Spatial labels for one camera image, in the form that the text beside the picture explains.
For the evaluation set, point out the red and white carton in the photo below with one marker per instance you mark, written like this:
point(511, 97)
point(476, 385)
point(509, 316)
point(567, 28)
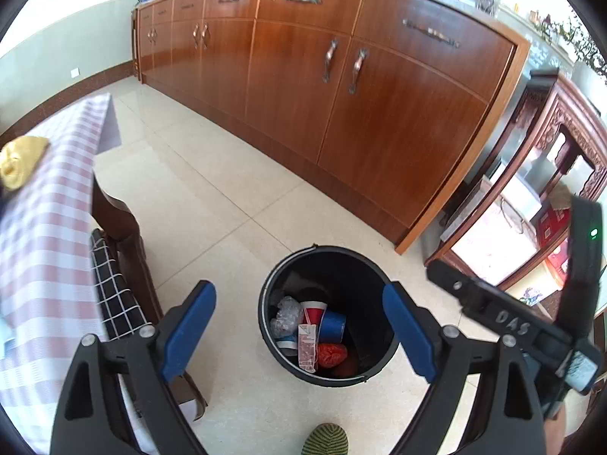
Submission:
point(307, 346)

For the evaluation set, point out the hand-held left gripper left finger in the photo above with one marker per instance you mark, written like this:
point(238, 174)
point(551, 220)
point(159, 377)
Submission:
point(189, 327)

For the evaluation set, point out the wooden chair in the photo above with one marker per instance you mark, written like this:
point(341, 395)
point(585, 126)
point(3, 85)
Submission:
point(128, 227)

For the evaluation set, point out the leafy green plant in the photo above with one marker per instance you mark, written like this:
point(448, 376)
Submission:
point(581, 42)

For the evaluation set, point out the clear plastic bag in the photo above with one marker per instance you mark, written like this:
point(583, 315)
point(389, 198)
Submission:
point(286, 315)

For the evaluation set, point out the black plastic bin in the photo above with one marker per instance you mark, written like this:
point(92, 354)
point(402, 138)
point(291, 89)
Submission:
point(332, 270)

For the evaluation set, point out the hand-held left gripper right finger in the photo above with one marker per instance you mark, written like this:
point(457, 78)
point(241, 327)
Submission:
point(410, 327)

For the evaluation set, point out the black checkered seat cushion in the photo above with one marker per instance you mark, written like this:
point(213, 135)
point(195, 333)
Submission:
point(111, 284)

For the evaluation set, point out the carved wooden side table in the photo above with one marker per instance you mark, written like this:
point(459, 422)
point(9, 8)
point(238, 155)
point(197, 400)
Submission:
point(559, 118)

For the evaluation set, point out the long wooden cabinet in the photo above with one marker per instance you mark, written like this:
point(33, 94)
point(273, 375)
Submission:
point(332, 80)

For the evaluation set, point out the person's right forearm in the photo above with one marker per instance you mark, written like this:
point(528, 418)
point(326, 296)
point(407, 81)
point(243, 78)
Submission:
point(556, 431)

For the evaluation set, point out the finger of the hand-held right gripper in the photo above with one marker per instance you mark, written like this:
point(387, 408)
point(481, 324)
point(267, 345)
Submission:
point(455, 286)

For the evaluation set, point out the red plastic bag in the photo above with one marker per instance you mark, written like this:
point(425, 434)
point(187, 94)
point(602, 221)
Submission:
point(332, 354)

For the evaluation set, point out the purple checkered tablecloth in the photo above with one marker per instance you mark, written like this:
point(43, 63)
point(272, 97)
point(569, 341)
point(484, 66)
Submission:
point(42, 256)

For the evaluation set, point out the red paper cup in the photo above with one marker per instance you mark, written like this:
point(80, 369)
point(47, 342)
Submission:
point(313, 315)

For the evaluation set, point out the green striped slipper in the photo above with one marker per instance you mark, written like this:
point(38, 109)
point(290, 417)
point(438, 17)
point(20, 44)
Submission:
point(325, 441)

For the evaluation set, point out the blue and white paper cup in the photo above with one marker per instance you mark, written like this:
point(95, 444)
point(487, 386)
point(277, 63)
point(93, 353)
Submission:
point(287, 342)

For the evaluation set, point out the yellow cloth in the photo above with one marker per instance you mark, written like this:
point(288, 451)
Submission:
point(21, 161)

